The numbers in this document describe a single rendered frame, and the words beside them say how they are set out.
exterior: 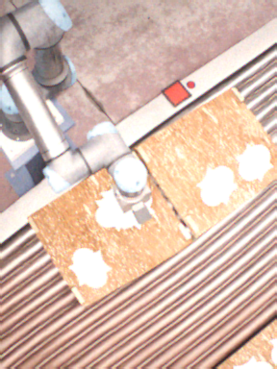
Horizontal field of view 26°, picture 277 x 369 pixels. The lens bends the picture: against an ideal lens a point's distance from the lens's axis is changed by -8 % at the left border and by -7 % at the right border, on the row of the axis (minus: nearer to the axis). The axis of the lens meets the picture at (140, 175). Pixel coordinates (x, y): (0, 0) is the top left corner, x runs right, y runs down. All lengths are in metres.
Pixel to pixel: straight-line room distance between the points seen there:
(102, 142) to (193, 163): 0.51
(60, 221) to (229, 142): 0.60
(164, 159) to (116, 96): 1.13
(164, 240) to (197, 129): 0.38
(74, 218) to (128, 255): 0.20
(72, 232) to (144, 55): 1.45
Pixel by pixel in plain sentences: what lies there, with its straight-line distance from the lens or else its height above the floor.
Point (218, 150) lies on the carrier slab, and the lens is 2.02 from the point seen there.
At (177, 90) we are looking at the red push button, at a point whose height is 0.93.
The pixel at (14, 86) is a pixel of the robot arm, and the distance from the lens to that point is 1.53.
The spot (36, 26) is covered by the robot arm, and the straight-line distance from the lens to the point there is 1.53.
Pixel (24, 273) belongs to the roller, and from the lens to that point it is 1.97.
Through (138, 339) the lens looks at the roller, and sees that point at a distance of 1.92.
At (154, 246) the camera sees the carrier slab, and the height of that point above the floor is 0.94.
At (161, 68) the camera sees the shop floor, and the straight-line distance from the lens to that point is 3.14.
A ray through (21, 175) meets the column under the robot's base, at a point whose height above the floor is 0.01.
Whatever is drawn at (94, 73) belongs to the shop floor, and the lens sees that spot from 3.14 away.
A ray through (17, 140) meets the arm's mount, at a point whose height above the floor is 0.91.
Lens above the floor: 2.84
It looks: 75 degrees down
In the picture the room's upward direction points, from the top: 1 degrees clockwise
